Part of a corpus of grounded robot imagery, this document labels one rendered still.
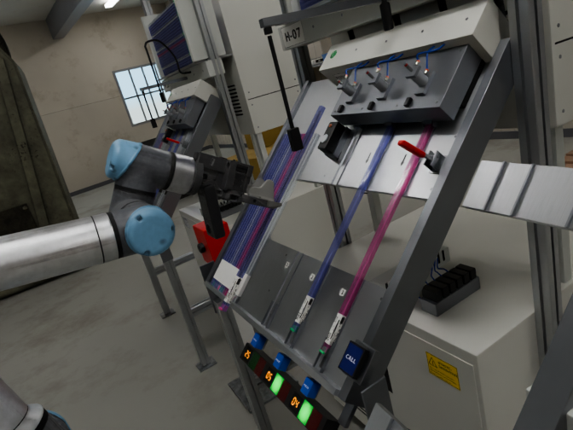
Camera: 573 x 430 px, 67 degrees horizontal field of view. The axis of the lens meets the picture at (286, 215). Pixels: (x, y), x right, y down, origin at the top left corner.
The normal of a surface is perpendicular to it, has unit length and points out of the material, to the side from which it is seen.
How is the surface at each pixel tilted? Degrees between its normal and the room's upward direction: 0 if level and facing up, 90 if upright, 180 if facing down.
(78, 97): 90
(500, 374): 90
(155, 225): 90
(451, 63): 43
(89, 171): 90
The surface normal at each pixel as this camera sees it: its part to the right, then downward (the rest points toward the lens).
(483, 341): -0.25, -0.92
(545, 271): -0.83, 0.36
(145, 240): 0.51, 0.15
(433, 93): -0.75, -0.42
